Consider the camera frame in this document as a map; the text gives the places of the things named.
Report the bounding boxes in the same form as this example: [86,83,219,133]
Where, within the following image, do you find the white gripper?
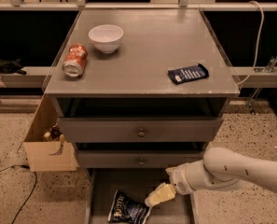
[145,163,194,207]

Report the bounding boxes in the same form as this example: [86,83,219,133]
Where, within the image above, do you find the blue chip bag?
[108,190,151,224]

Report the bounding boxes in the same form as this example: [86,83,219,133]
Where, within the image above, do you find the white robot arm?
[145,147,277,208]

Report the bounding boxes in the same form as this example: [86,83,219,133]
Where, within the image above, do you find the grey bottom drawer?
[84,169,198,224]

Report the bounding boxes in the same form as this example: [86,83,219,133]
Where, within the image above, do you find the grey drawer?
[59,98,223,143]
[76,142,207,168]
[84,169,198,224]

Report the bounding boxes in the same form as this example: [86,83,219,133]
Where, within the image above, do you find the grey middle drawer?
[76,142,207,168]

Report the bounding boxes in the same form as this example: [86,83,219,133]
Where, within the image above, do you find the grey drawer cabinet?
[42,8,241,224]

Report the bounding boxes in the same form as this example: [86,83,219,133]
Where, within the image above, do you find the grey top drawer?
[59,98,223,143]

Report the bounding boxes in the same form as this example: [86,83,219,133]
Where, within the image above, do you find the dark blue snack bar wrapper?
[168,63,209,85]

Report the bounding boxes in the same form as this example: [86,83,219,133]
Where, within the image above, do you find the items in cardboard box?
[42,124,65,156]

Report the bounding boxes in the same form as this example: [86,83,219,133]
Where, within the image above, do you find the cardboard box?
[23,96,77,172]

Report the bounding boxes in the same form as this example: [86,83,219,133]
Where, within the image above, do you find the orange soda can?
[62,44,88,78]

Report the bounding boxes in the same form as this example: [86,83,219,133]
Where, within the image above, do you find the white ceramic bowl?
[89,24,124,54]

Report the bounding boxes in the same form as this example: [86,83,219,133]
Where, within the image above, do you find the black object on ledge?
[0,59,27,75]

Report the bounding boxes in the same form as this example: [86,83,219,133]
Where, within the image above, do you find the black floor cable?
[0,163,38,224]

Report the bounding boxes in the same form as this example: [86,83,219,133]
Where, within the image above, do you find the white hanging cable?
[236,0,266,87]

